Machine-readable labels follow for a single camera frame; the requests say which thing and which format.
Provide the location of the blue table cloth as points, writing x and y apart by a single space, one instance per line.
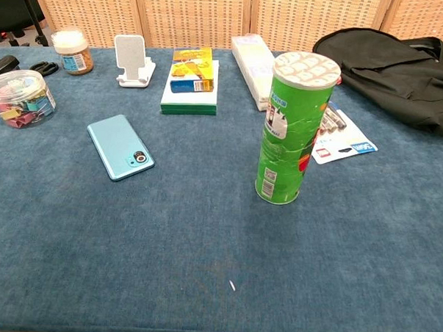
189 227

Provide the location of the white green book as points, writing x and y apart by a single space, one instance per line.
189 102

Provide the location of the battery blister pack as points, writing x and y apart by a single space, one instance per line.
342 138

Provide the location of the black stapler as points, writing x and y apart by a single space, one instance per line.
3 65

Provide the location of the clear tub of binder clips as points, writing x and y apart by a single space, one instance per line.
20 98

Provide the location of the green chips can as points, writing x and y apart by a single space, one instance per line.
289 139

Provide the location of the black scissors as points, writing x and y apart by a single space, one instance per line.
45 68

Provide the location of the blue smartphone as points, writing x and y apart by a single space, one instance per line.
116 143

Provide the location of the wicker folding screen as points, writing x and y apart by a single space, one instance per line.
228 15

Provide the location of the jar with white lid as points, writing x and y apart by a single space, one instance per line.
73 53

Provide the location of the long white box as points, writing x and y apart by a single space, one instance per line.
253 72

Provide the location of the white phone stand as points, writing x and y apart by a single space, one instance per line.
132 61

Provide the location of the black bag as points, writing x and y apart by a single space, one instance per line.
395 70

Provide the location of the yellow and blue box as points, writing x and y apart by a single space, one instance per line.
192 71

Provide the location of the small white scrap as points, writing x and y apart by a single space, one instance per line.
232 285

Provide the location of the black office chair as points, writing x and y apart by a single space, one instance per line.
15 13

